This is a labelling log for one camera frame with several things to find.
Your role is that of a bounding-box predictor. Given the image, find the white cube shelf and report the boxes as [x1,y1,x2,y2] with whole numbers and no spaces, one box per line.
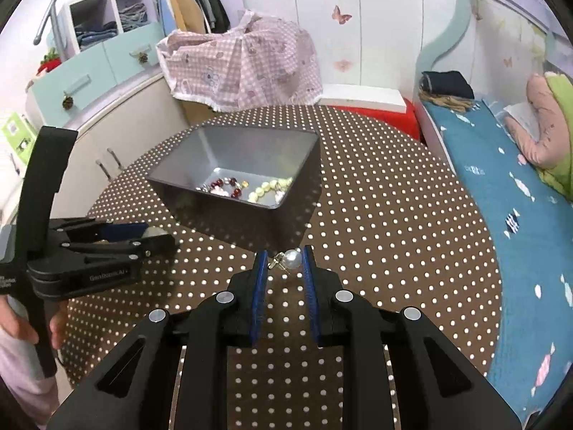
[47,0,157,61]

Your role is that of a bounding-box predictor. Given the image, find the dark red bead bracelet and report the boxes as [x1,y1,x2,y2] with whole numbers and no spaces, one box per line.
[196,177,250,200]

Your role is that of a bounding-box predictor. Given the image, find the cardboard box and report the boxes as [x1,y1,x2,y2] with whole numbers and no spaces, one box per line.
[178,100,217,126]

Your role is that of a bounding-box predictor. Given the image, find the metal curved rail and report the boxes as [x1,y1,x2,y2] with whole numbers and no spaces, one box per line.
[33,0,62,49]

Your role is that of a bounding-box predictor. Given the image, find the white pillow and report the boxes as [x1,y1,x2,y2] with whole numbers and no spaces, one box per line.
[504,101,540,142]

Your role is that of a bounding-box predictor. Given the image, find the cream bead bracelet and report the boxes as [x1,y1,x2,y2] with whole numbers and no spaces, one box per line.
[246,176,294,203]

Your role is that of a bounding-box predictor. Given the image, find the white board on ottoman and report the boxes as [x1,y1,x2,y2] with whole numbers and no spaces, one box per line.
[319,83,407,114]

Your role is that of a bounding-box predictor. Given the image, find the person left forearm sleeve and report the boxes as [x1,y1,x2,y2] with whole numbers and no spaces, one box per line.
[1,330,59,429]

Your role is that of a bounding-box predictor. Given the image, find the hanging clothes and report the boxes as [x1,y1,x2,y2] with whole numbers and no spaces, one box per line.
[153,0,230,35]

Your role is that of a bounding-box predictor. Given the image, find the teal bunk bed frame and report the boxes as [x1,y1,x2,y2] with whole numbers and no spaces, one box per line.
[414,0,573,176]

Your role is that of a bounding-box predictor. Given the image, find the pearl earring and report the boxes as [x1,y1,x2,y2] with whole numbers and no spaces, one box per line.
[268,249,303,272]

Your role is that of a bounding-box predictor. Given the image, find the teal drawer unit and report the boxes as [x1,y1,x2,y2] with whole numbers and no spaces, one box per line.
[26,22,164,128]

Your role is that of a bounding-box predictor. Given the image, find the cabinet handle upper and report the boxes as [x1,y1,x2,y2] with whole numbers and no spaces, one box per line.
[107,148,125,172]

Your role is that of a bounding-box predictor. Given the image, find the pink butterfly wall sticker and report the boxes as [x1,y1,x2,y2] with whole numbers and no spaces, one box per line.
[331,5,352,25]

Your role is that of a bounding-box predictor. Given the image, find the silver metal tin box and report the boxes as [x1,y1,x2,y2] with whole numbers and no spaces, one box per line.
[148,125,319,210]

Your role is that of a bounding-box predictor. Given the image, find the cabinet handle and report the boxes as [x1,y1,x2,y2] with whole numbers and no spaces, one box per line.
[95,159,113,182]
[107,148,125,172]

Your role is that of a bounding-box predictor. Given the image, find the beige cabinet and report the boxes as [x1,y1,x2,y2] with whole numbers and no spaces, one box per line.
[52,66,187,218]

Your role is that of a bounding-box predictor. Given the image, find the folded dark clothes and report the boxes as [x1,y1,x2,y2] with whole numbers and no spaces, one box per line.
[419,71,475,113]

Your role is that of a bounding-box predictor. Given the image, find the red ottoman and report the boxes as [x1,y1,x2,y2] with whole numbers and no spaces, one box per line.
[338,99,422,142]

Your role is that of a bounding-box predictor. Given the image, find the cabinet handle lower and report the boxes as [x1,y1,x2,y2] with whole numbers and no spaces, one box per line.
[95,159,113,182]

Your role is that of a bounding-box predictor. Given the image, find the blue patterned mattress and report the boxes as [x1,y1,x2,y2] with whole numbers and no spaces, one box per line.
[424,102,572,421]

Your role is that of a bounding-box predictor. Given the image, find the pink and green quilt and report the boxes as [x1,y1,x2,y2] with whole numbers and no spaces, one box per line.
[504,72,572,199]

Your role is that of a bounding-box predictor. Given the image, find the pink checkered cloth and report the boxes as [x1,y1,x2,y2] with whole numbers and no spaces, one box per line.
[157,11,323,113]

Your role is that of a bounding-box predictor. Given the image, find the person left hand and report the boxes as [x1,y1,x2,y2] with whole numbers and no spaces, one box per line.
[0,294,68,352]

